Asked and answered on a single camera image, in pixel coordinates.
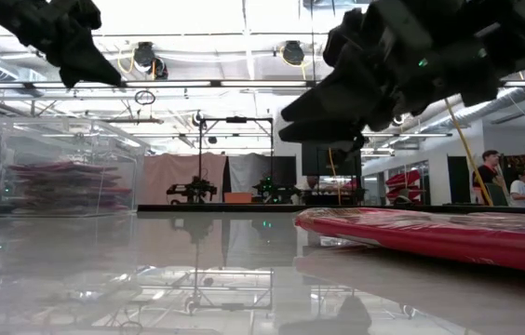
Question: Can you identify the clear plastic storage bin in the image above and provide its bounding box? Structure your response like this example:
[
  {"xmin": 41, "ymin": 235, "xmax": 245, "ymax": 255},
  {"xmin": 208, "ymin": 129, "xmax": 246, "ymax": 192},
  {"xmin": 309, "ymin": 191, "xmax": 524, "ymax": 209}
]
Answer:
[{"xmin": 0, "ymin": 115, "xmax": 151, "ymax": 219}]

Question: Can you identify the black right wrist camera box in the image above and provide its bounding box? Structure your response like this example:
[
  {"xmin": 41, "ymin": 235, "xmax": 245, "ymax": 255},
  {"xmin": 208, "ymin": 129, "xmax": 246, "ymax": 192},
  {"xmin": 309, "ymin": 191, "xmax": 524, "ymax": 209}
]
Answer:
[{"xmin": 322, "ymin": 7, "xmax": 387, "ymax": 71}]

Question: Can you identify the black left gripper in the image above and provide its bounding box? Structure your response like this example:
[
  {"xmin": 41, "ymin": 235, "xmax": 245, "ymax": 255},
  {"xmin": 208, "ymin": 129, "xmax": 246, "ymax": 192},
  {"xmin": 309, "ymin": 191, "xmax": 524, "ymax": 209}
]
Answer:
[{"xmin": 0, "ymin": 0, "xmax": 124, "ymax": 90}]

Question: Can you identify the black monitor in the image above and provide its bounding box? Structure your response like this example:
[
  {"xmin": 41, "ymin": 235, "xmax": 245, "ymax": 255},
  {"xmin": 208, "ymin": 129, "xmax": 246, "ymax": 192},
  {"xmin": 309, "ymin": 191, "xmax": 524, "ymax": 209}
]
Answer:
[{"xmin": 301, "ymin": 141, "xmax": 363, "ymax": 178}]

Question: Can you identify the black aluminium table frame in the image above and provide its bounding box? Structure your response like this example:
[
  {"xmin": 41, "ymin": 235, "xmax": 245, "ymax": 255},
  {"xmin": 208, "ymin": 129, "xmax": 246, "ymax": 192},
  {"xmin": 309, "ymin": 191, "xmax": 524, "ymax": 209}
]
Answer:
[{"xmin": 0, "ymin": 202, "xmax": 525, "ymax": 216}]

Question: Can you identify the orange cardboard box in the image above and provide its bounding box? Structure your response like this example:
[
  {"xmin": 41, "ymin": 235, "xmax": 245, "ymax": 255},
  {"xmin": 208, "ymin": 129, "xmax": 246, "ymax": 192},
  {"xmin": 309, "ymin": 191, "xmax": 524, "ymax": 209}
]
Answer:
[{"xmin": 222, "ymin": 191, "xmax": 255, "ymax": 205}]

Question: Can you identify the silver ceiling duct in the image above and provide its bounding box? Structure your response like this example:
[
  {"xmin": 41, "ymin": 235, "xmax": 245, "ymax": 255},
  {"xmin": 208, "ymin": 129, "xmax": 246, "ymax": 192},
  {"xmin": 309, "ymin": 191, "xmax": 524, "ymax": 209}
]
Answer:
[{"xmin": 423, "ymin": 55, "xmax": 525, "ymax": 135}]

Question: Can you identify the thin orange hanging cable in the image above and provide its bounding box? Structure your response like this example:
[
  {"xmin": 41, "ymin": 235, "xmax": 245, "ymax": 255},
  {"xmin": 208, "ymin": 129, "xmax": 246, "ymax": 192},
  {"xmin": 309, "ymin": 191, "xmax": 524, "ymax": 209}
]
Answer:
[{"xmin": 327, "ymin": 147, "xmax": 343, "ymax": 206}]

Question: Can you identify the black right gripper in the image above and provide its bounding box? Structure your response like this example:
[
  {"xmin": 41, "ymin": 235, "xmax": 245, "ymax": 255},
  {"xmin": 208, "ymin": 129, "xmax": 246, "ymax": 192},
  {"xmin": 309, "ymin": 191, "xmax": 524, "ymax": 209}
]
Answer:
[{"xmin": 278, "ymin": 26, "xmax": 502, "ymax": 146}]

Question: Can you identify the yellow hanging cable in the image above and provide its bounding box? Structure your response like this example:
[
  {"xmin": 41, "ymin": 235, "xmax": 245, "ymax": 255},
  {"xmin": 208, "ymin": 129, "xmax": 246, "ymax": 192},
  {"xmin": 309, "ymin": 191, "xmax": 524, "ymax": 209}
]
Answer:
[{"xmin": 443, "ymin": 96, "xmax": 495, "ymax": 208}]

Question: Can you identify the black background station frame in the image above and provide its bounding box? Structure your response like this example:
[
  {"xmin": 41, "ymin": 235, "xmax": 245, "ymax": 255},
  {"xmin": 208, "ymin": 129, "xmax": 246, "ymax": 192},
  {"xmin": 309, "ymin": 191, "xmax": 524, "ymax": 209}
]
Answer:
[{"xmin": 195, "ymin": 115, "xmax": 276, "ymax": 206}]

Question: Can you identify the pink hanging curtain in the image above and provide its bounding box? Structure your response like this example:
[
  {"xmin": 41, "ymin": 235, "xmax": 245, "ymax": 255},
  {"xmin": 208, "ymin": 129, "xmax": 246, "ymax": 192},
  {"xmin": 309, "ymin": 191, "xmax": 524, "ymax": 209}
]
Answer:
[{"xmin": 142, "ymin": 153, "xmax": 227, "ymax": 205}]

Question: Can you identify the grey hanging curtain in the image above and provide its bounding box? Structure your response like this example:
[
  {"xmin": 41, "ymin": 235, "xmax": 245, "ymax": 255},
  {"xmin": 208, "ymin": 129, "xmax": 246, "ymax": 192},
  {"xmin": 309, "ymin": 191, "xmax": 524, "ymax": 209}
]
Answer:
[{"xmin": 226, "ymin": 153, "xmax": 272, "ymax": 194}]

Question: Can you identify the white patterned hanging cloth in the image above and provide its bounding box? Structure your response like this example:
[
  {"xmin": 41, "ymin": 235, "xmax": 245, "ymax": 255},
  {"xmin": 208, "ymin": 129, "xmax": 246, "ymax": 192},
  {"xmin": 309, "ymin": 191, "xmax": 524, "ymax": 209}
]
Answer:
[{"xmin": 494, "ymin": 155, "xmax": 508, "ymax": 196}]

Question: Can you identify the black standing panel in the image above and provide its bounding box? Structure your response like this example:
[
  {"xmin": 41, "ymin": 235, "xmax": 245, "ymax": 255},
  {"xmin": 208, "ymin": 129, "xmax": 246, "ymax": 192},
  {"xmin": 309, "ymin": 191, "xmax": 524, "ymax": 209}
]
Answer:
[{"xmin": 269, "ymin": 155, "xmax": 298, "ymax": 187}]

